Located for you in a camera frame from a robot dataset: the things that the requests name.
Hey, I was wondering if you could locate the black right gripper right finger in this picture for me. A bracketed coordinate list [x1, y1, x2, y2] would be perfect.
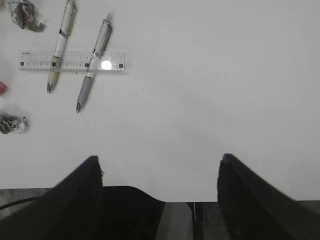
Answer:
[217, 153, 320, 240]

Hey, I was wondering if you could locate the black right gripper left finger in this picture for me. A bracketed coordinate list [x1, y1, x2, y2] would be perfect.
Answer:
[0, 156, 103, 240]

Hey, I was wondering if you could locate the brown grey paper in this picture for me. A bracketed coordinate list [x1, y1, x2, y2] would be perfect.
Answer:
[0, 114, 29, 135]

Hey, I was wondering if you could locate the paper with pink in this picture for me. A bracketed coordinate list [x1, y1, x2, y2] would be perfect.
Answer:
[1, 0, 45, 33]

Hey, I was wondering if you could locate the pink pencil sharpener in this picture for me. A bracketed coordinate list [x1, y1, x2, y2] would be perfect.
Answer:
[0, 82, 7, 96]

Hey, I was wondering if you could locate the grey grip ballpoint pen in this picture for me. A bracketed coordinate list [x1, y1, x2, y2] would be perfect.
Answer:
[75, 12, 113, 114]

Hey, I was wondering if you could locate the cream grip ballpoint pen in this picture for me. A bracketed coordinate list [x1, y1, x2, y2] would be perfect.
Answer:
[47, 0, 77, 94]

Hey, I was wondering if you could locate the clear plastic ruler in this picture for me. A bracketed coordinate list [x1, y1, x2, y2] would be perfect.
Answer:
[17, 51, 126, 73]

